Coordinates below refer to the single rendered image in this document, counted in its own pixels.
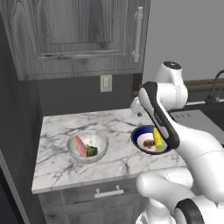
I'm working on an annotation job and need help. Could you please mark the black sink tap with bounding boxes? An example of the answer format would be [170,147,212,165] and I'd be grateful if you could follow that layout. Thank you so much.
[204,69,224,106]

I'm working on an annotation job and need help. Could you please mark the grey sink basin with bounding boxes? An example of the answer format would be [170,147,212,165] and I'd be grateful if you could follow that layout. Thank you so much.
[169,101,224,138]

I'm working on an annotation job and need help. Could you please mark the grey lower cupboard door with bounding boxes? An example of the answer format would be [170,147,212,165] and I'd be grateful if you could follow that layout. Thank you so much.
[43,193,148,224]

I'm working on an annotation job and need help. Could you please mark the brown wooden window sill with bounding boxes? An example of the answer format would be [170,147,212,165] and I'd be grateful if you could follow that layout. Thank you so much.
[183,78,224,95]

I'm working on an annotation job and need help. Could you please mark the blue and white bowl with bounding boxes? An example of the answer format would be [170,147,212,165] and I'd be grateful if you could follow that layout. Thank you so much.
[130,124,175,156]

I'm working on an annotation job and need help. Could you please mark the white cupboard door handle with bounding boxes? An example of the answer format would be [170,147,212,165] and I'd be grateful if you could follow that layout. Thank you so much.
[131,6,144,64]

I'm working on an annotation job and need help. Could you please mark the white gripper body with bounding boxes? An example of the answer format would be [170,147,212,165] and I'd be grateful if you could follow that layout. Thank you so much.
[129,96,146,117]

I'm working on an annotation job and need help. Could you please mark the clear glass bowl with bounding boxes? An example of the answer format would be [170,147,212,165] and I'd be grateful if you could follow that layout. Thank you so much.
[66,129,110,165]

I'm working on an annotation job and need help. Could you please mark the green broccoli floret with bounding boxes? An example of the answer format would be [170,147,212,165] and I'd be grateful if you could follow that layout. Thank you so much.
[84,144,99,158]

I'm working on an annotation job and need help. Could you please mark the yellow corn cob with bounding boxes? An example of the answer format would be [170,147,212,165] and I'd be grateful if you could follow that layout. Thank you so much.
[151,126,165,151]

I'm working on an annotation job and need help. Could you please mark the grey drawer front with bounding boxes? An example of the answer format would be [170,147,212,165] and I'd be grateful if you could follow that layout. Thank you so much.
[62,177,140,206]

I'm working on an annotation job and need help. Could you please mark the white wall switch plate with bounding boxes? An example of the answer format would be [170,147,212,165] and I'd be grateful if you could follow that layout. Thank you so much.
[100,74,114,94]

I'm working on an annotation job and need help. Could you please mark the white drawer handle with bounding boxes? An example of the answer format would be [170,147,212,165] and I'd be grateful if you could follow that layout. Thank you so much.
[94,185,125,200]

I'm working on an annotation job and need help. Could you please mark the grey wooden cupboard door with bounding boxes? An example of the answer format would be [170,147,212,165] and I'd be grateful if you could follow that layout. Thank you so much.
[0,0,151,81]

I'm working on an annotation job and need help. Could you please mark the pink raw steak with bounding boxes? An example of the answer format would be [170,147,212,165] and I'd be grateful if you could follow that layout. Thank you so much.
[73,134,88,158]

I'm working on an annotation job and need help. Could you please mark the brown mushroom piece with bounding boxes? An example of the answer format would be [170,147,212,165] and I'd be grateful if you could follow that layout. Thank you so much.
[143,138,156,149]

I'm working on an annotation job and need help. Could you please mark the dark grey tall cabinet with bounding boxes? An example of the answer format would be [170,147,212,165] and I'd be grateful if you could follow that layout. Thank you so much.
[0,14,46,224]

